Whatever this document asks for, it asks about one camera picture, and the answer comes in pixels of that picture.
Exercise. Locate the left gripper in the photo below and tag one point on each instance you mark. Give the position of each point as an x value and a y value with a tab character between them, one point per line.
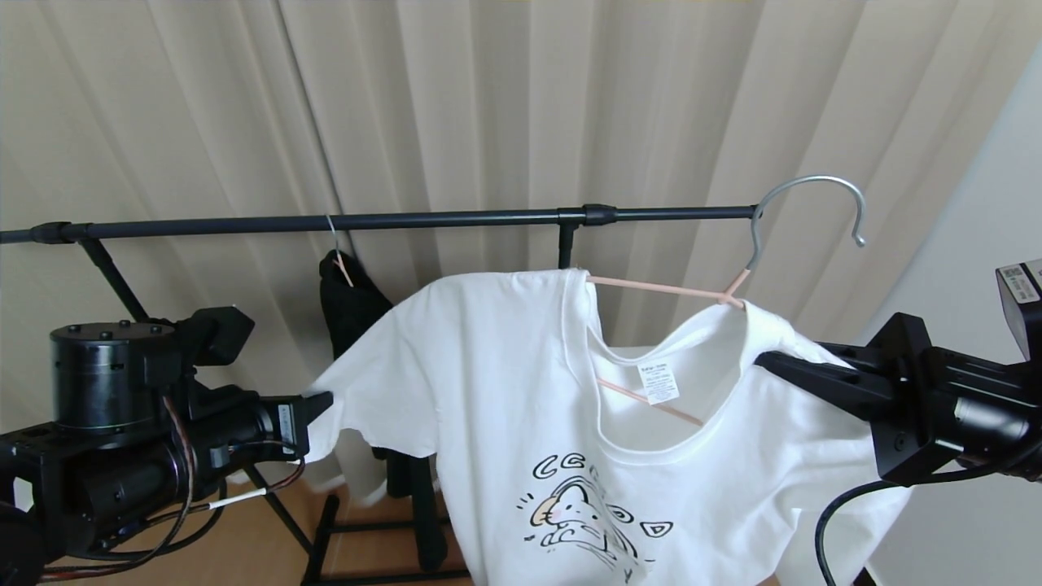
244	431

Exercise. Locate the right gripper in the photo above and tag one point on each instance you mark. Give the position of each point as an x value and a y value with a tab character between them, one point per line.
961	407

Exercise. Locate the black shorts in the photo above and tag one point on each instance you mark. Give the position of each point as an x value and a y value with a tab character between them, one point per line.
350	309

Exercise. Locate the pink clothes hanger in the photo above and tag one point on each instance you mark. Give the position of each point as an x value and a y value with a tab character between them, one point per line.
651	286
342	268

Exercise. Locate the white printed garment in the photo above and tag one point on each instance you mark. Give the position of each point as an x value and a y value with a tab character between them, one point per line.
505	391

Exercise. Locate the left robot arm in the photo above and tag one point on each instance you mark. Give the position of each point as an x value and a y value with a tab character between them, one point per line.
106	382

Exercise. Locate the black clothes rack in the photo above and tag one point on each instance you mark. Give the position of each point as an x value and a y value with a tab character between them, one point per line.
448	218

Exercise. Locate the white curtain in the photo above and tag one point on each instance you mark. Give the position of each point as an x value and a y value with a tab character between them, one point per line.
570	98

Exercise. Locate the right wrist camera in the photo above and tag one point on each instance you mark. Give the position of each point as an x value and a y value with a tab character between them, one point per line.
1022	301

